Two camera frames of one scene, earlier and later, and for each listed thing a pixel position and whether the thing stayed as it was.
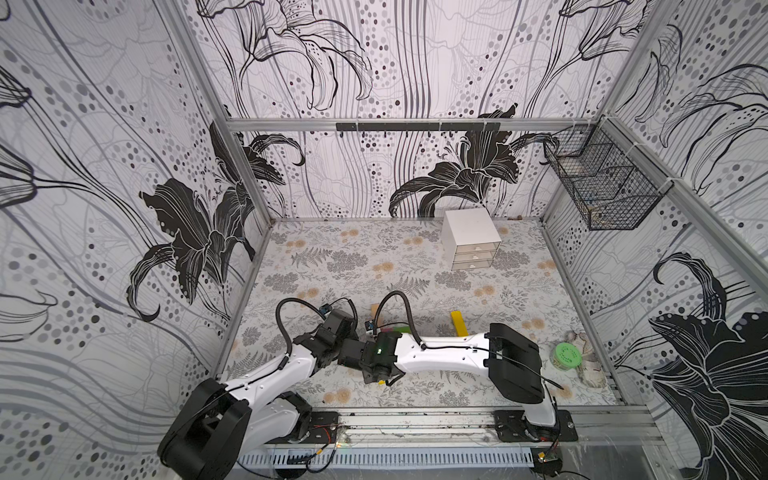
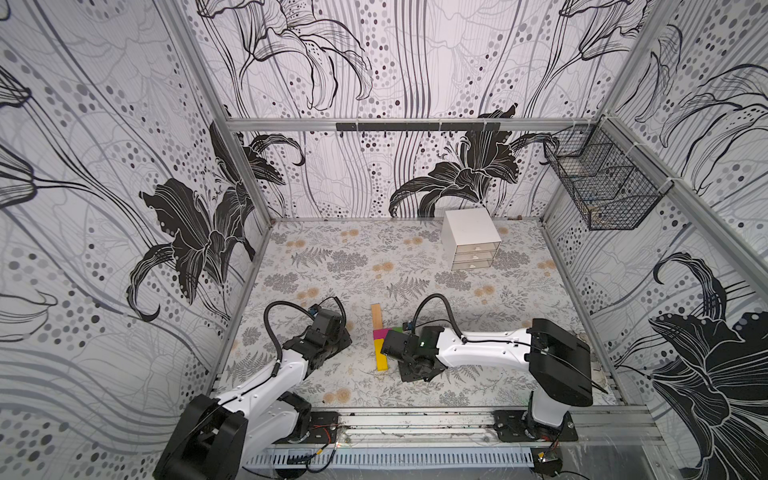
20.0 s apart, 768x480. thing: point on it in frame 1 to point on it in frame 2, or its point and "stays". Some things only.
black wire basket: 611,183 stays
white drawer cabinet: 470,239 stays
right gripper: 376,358 to 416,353
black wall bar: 417,126 stays
